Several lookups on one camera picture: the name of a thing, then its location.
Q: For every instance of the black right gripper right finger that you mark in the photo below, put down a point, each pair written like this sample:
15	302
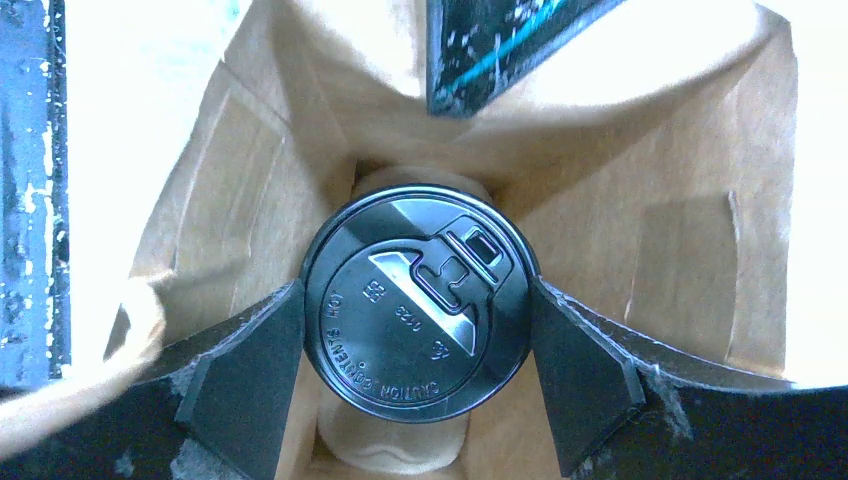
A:
622	405

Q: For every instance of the green paper bag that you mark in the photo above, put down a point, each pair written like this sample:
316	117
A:
649	163

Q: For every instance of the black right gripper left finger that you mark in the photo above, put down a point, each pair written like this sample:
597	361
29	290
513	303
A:
212	406

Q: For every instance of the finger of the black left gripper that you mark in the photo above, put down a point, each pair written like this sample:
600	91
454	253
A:
476	50

